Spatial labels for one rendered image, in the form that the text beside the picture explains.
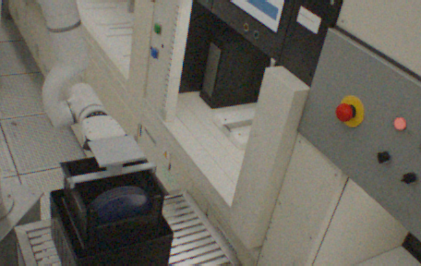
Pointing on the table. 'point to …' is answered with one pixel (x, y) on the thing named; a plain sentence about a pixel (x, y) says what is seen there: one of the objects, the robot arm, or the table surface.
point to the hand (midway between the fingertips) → (114, 154)
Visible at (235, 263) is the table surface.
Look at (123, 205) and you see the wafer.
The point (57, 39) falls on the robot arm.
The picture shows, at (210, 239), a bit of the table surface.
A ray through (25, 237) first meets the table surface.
